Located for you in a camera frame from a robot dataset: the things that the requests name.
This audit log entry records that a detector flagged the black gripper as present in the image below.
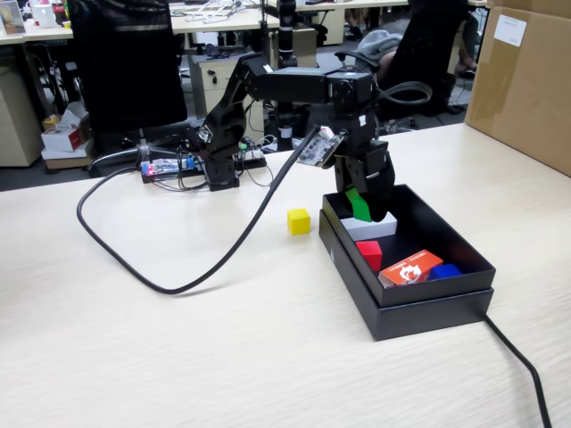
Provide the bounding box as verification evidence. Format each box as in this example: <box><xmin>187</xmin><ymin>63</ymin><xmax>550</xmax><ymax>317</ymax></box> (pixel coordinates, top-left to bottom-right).
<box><xmin>332</xmin><ymin>113</ymin><xmax>396</xmax><ymax>223</ymax></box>

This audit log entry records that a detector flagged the red cube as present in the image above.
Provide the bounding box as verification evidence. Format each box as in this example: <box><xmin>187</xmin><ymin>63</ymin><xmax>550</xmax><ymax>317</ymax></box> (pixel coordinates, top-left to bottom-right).
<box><xmin>355</xmin><ymin>240</ymin><xmax>384</xmax><ymax>272</ymax></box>

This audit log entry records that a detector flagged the yellow cube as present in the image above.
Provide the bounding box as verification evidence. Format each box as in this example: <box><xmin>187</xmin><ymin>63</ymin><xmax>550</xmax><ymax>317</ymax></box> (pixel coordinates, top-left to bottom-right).
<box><xmin>286</xmin><ymin>207</ymin><xmax>312</xmax><ymax>236</ymax></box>

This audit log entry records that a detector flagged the white rectangular box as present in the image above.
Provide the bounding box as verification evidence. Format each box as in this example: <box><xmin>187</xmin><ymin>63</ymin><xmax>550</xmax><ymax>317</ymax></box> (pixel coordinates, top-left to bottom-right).
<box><xmin>339</xmin><ymin>211</ymin><xmax>399</xmax><ymax>243</ymax></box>

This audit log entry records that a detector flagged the black rectangular box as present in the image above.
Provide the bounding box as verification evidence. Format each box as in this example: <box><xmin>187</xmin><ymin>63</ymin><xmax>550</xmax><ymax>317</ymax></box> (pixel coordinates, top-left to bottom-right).
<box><xmin>318</xmin><ymin>183</ymin><xmax>498</xmax><ymax>342</ymax></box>

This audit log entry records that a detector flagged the large brown cardboard box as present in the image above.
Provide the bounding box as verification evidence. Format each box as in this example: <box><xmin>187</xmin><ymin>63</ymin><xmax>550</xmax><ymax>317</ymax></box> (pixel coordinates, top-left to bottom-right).
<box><xmin>463</xmin><ymin>0</ymin><xmax>571</xmax><ymax>177</ymax></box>

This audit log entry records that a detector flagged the orange printed carton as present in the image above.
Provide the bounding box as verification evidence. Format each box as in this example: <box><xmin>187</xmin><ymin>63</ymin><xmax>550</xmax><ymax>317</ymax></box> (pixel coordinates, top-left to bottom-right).
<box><xmin>377</xmin><ymin>249</ymin><xmax>444</xmax><ymax>290</ymax></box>

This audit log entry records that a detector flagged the blue cube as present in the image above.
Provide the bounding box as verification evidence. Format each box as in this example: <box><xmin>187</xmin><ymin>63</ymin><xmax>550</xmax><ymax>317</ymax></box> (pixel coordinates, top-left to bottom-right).
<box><xmin>428</xmin><ymin>263</ymin><xmax>463</xmax><ymax>282</ymax></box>

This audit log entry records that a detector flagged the grey cloth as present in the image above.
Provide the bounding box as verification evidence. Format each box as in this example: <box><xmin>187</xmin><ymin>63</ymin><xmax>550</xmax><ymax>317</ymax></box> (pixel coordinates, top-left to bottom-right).
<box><xmin>356</xmin><ymin>29</ymin><xmax>405</xmax><ymax>86</ymax></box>

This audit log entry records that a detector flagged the black chrome-armed office chair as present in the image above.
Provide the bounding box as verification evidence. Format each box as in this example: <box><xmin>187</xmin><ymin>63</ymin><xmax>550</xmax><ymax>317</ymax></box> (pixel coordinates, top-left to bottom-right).
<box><xmin>334</xmin><ymin>0</ymin><xmax>469</xmax><ymax>142</ymax></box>

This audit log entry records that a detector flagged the plain beige cabinet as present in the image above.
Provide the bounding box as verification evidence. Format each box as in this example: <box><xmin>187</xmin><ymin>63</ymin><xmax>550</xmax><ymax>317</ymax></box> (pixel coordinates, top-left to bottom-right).
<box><xmin>269</xmin><ymin>27</ymin><xmax>319</xmax><ymax>107</ymax></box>

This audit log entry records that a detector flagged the black vertical pole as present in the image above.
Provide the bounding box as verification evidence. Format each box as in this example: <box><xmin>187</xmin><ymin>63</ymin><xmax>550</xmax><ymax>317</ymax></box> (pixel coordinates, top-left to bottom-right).
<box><xmin>272</xmin><ymin>0</ymin><xmax>310</xmax><ymax>140</ymax></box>

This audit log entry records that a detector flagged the blue controller board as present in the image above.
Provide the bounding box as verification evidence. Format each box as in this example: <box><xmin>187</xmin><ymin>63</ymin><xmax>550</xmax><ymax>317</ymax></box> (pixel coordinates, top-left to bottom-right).
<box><xmin>140</xmin><ymin>155</ymin><xmax>200</xmax><ymax>184</ymax></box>

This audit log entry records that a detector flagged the black mesh office chair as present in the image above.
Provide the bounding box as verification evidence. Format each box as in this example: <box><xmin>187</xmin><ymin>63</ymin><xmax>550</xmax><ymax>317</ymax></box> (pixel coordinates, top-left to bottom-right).
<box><xmin>66</xmin><ymin>0</ymin><xmax>193</xmax><ymax>173</ymax></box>

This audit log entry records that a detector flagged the white and red carton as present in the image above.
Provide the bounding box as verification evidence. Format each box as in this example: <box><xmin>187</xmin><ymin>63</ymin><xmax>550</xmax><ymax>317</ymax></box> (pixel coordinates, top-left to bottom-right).
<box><xmin>40</xmin><ymin>102</ymin><xmax>93</xmax><ymax>161</ymax></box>

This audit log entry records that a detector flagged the light wooden office desk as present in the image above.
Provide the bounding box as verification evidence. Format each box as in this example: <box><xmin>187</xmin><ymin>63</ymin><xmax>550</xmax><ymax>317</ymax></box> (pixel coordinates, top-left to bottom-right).
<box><xmin>0</xmin><ymin>6</ymin><xmax>269</xmax><ymax>45</ymax></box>

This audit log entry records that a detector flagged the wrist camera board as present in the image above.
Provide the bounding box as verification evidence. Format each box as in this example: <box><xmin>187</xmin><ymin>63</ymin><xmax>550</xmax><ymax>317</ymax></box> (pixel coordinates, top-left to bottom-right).
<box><xmin>296</xmin><ymin>127</ymin><xmax>344</xmax><ymax>169</ymax></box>

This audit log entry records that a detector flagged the beige drawer cabinet with handles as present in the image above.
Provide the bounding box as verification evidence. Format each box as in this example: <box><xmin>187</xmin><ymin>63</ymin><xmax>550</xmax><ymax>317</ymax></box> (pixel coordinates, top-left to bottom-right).
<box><xmin>190</xmin><ymin>52</ymin><xmax>264</xmax><ymax>135</ymax></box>

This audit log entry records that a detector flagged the thick black cable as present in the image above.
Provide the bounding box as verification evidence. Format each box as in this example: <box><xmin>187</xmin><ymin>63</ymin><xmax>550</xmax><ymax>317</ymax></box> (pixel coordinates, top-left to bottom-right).
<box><xmin>76</xmin><ymin>127</ymin><xmax>553</xmax><ymax>428</ymax></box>

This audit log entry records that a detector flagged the large beige pedestal cabinet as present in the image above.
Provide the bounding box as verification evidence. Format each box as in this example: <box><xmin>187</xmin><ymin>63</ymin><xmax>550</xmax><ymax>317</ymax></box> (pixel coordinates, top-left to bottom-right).
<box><xmin>0</xmin><ymin>66</ymin><xmax>46</xmax><ymax>169</ymax></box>

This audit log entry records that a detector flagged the picture frame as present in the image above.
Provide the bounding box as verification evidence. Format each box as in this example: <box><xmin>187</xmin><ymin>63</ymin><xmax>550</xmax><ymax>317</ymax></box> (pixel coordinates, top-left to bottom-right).
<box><xmin>0</xmin><ymin>0</ymin><xmax>27</xmax><ymax>36</ymax></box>

